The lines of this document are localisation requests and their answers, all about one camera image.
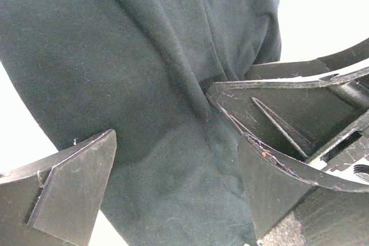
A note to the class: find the black t shirt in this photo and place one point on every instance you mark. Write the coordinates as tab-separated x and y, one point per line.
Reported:
142	68

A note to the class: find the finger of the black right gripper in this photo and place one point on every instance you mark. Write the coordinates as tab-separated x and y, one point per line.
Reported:
303	117
324	64

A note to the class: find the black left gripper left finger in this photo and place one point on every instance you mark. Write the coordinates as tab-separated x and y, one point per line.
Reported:
55	200

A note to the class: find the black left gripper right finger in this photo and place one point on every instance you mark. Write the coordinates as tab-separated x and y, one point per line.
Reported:
328	210

